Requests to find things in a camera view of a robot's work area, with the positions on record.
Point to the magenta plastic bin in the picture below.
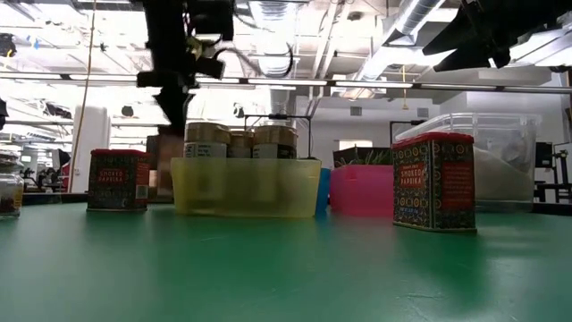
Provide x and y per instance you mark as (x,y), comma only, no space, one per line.
(362,192)

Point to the yellow-green plastic bin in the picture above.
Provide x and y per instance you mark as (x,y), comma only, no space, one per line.
(246,188)

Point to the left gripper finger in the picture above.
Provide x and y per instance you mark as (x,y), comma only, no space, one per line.
(182,100)
(166,100)

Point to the grey cloth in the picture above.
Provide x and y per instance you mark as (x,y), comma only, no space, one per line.
(496,179)

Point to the clear plastic container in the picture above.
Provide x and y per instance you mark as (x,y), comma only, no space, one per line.
(505,134)

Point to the small glass spice jar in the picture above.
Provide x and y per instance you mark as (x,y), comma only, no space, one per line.
(10,192)

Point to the silver ventilation duct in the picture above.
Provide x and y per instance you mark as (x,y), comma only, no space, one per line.
(415,18)

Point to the potted succulent plant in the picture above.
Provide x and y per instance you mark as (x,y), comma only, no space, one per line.
(362,157)

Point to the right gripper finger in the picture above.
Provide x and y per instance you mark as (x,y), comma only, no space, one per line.
(460,33)
(469,57)

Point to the black machine stand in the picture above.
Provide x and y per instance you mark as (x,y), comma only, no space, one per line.
(543,154)

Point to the white round pillar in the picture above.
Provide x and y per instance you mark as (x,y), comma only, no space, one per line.
(91,147)

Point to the blue plastic bin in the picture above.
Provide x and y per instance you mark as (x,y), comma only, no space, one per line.
(323,192)

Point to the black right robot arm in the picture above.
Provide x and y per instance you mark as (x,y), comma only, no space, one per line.
(545,13)

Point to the red-lidded smoked paprika tin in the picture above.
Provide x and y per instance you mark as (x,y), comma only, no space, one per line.
(429,183)

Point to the pink block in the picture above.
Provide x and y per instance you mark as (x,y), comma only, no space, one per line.
(116,179)

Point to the green table mat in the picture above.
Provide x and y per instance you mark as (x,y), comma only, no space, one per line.
(268,268)

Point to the dark background equipment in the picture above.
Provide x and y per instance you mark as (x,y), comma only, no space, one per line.
(62,158)

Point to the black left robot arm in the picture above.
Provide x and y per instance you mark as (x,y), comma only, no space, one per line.
(165,22)

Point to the grey overhead rail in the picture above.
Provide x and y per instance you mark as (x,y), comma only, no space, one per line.
(380,83)

